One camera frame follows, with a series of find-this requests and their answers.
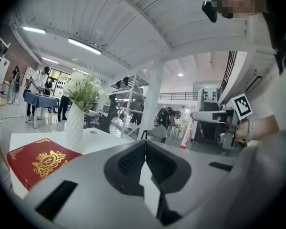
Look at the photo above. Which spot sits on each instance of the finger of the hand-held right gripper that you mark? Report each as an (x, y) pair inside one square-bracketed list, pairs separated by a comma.
[(200, 175)]

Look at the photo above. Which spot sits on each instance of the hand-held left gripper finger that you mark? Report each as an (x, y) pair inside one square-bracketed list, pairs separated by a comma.
[(90, 187)]

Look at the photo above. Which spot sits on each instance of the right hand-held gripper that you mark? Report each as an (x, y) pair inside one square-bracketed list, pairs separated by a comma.
[(242, 106)]

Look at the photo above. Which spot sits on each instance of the person's right forearm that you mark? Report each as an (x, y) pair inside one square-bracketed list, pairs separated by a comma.
[(264, 128)]

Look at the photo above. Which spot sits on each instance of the person's right hand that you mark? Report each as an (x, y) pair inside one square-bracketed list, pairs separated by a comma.
[(243, 132)]

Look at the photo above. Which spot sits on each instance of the dark wooden staircase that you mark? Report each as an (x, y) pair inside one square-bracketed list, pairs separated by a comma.
[(207, 128)]

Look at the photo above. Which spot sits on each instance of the white display board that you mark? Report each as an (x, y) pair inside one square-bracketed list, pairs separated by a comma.
[(208, 94)]

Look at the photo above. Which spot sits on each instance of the white dressing table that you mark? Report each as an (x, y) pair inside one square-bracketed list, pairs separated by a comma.
[(181, 124)]

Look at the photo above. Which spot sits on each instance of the black metal railing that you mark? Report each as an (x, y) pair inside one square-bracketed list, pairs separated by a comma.
[(178, 95)]

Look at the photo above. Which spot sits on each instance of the grey wristband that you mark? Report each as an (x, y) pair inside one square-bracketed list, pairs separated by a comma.
[(252, 130)]

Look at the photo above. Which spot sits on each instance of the grey chair with black legs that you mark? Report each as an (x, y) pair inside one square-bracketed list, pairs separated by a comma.
[(157, 132)]

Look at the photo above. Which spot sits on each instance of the red hardcover book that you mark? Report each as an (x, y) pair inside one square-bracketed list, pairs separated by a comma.
[(38, 161)]

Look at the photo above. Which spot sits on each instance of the white ribbed vase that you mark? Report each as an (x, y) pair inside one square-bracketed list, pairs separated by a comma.
[(74, 130)]

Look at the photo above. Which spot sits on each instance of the white metal shelf rack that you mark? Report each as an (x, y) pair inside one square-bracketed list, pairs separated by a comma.
[(131, 104)]

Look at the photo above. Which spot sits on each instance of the white artificial flowers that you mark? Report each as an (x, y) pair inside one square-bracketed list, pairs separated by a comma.
[(84, 89)]

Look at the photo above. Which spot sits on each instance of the blue cloth table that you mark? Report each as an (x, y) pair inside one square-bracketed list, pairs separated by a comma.
[(40, 101)]

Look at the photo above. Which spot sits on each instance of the person's black shirt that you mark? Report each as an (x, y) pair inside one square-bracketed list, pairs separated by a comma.
[(284, 54)]

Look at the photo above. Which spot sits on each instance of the large window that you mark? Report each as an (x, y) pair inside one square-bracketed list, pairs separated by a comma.
[(57, 79)]

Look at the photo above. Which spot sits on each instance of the long ceiling light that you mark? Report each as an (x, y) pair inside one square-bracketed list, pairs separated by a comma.
[(84, 46), (50, 60), (34, 30)]

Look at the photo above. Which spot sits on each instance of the black head-mounted camera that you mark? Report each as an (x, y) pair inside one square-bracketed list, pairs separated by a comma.
[(209, 8)]

